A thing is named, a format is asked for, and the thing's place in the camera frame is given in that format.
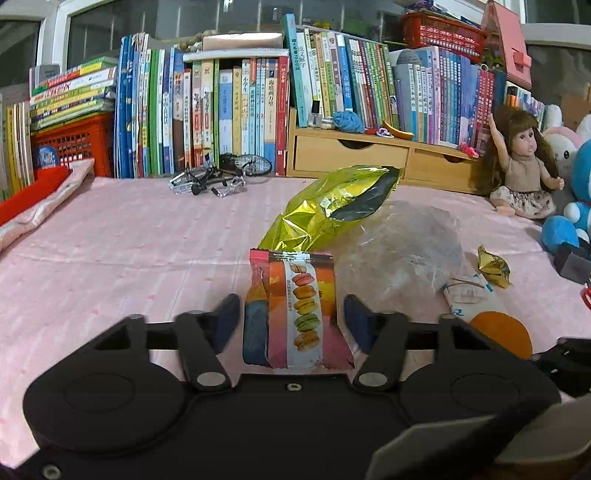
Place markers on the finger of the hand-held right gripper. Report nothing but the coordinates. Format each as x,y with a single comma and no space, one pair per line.
570,374

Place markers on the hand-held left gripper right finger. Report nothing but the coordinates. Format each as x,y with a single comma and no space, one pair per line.
358,323

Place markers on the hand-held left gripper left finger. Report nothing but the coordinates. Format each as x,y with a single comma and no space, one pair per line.
226,318

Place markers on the macaron snack packet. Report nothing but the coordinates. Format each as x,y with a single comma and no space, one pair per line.
300,314

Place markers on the clear plastic bag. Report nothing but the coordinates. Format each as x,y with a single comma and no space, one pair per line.
406,244

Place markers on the yellow foil snack bag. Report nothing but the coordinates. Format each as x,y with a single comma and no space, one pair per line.
323,207

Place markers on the small gold foil wrapper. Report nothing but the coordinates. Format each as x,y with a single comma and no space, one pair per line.
491,267

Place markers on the row of upright paperback books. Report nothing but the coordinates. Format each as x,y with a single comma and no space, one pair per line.
360,78

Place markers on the stack of flat books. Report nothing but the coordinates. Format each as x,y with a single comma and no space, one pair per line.
74,97

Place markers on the row of pale-spined books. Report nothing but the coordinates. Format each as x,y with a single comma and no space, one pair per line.
16,147

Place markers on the row of thin colourful books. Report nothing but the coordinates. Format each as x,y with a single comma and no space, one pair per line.
521,99

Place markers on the small red object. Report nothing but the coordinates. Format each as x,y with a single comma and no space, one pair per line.
587,295

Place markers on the black cube device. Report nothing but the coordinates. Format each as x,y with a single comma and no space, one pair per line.
572,265

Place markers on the blue cat plush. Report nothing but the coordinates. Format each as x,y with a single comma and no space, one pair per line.
561,230

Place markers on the black toy bicycle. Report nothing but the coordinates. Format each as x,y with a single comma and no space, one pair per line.
207,173

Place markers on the wooden drawer organizer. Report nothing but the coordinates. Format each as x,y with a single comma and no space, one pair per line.
323,157

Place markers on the small red white toy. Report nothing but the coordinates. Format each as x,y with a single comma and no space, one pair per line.
381,133

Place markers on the yellow toy banana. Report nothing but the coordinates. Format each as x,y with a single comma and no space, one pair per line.
399,133

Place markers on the blue yarn ball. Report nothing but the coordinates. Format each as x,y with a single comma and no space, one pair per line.
348,122

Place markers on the pink striped folded cloth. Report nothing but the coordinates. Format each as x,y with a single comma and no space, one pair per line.
51,207

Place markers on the brown-haired doll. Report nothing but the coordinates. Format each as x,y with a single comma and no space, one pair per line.
521,170

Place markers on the nail polish bottle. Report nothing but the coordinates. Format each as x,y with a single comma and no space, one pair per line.
315,115

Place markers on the pink and white plush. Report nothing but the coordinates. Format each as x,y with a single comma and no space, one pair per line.
565,147

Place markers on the red plastic crate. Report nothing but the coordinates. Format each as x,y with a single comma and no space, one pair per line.
83,143

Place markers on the red folded blanket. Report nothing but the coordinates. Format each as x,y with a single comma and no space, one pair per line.
32,194

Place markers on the blue round object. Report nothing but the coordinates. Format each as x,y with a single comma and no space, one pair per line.
46,157

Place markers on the tan cardboard box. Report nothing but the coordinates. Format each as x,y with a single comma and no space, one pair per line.
577,110

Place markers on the brown cardboard box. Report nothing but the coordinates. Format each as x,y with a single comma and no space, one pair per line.
244,41

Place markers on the red plastic basket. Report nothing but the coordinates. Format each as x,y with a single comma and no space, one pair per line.
438,34

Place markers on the small grey box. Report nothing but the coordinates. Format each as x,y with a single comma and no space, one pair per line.
45,76

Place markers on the pink toy house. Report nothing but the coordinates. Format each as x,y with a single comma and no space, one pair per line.
508,41

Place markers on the blue flat book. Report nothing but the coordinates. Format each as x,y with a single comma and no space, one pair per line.
452,11

